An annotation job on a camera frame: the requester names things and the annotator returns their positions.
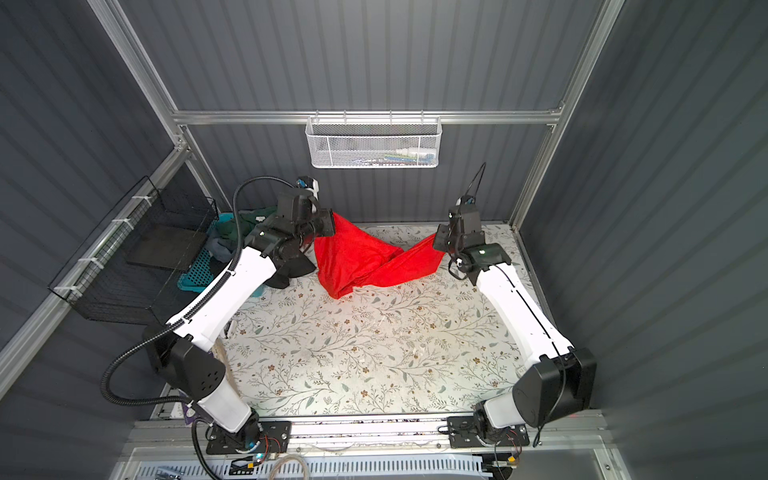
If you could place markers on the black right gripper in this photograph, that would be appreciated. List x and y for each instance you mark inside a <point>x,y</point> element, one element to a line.
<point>439,243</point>

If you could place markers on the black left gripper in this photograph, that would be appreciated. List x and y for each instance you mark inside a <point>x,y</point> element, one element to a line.
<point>323,217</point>

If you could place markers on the red t shirt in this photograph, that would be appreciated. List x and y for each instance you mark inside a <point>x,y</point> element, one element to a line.
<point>352,258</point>

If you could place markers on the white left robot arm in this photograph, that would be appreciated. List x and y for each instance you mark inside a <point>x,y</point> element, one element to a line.
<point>183,357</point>

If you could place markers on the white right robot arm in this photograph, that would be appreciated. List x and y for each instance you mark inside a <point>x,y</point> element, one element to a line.
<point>559,378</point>

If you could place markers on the black t shirt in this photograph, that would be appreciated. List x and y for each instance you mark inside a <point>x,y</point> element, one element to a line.
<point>292,268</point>

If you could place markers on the green t shirt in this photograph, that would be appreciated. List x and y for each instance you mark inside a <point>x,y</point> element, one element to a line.
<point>226,231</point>

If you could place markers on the grey t shirt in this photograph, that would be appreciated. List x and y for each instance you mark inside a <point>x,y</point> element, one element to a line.
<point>221,249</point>

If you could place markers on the teal plastic laundry basket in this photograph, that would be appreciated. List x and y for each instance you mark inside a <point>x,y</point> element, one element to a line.
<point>203,270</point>

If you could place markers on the white wire mesh basket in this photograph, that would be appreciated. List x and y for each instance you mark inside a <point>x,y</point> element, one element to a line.
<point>374,143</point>

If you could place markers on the aluminium horizontal frame bar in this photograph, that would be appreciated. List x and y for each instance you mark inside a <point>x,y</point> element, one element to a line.
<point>267,117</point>

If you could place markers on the black wire mesh basket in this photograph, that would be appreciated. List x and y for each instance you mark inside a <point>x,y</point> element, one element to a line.
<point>129,271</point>

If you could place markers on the white slotted cable duct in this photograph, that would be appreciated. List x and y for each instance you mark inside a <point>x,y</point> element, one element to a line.
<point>440,466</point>

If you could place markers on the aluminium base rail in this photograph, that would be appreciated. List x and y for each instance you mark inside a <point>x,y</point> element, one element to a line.
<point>372,434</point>

